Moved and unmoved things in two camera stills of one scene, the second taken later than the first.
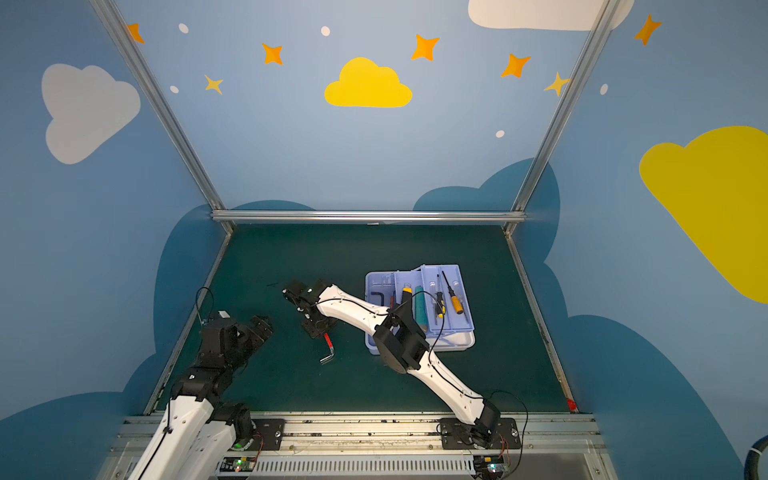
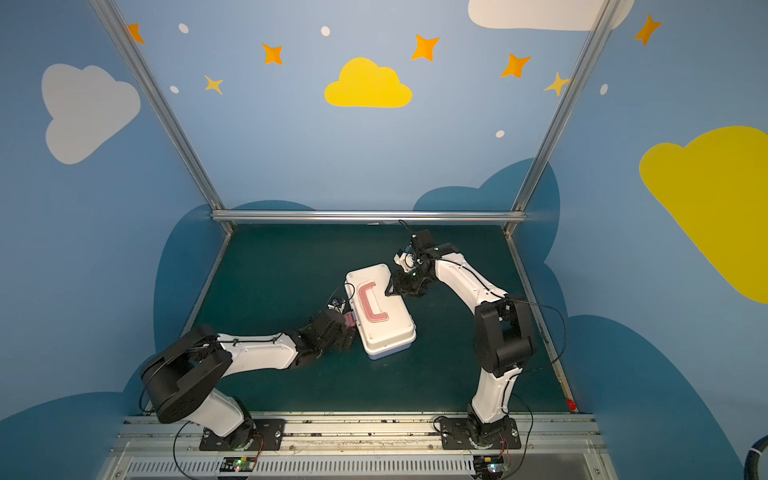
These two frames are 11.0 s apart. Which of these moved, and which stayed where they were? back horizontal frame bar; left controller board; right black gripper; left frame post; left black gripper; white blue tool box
Moved: left black gripper; right black gripper; white blue tool box
Stayed: back horizontal frame bar; left frame post; left controller board
